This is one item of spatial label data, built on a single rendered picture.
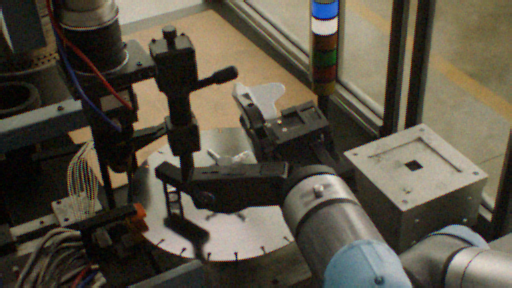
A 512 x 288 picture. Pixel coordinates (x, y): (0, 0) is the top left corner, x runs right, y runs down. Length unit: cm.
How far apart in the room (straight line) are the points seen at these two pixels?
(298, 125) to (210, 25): 129
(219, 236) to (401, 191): 34
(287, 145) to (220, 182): 8
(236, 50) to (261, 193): 119
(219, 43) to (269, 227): 95
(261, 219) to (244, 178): 36
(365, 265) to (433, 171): 68
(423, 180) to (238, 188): 57
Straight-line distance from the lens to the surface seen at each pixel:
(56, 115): 124
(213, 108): 171
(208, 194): 78
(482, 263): 74
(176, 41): 97
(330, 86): 134
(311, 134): 78
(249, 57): 190
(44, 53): 166
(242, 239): 109
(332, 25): 128
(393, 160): 132
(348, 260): 65
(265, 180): 75
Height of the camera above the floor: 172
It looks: 38 degrees down
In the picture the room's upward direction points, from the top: 4 degrees counter-clockwise
